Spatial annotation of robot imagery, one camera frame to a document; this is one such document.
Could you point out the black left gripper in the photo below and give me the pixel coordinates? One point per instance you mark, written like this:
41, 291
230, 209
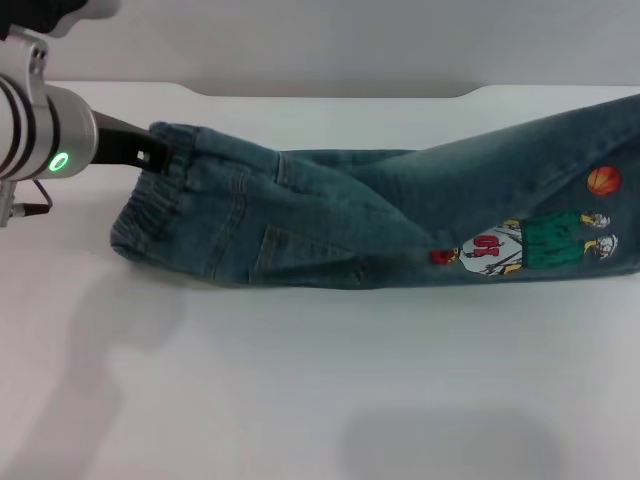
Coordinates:
125, 147

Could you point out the blue denim shorts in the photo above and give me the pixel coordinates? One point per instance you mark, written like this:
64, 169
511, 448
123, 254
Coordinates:
350, 215

